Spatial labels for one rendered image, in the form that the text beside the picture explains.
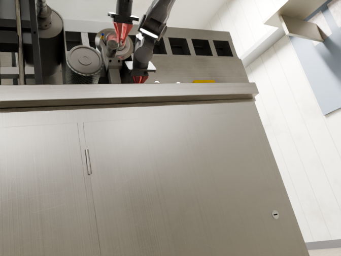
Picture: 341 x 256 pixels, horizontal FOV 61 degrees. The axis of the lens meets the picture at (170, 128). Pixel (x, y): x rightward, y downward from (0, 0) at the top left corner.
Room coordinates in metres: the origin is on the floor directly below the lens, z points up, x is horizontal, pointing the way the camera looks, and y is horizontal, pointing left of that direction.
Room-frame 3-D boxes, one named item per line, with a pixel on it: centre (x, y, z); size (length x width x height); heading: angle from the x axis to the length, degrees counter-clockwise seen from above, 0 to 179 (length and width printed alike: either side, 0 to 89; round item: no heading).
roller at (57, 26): (0.94, 0.41, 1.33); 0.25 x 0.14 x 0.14; 26
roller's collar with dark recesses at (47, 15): (0.80, 0.35, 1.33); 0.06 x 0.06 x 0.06; 26
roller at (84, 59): (0.99, 0.29, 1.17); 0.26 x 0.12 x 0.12; 26
